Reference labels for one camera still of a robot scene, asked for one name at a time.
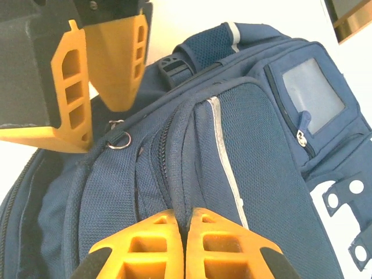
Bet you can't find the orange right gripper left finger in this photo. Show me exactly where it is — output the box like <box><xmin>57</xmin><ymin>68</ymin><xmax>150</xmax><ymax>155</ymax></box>
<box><xmin>71</xmin><ymin>209</ymin><xmax>187</xmax><ymax>279</ymax></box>

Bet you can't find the navy blue backpack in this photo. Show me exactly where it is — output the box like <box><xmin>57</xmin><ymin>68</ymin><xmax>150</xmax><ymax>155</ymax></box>
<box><xmin>0</xmin><ymin>22</ymin><xmax>372</xmax><ymax>279</ymax></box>

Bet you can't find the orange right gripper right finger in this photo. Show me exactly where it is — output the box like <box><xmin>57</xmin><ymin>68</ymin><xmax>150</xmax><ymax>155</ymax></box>
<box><xmin>185</xmin><ymin>208</ymin><xmax>303</xmax><ymax>279</ymax></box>

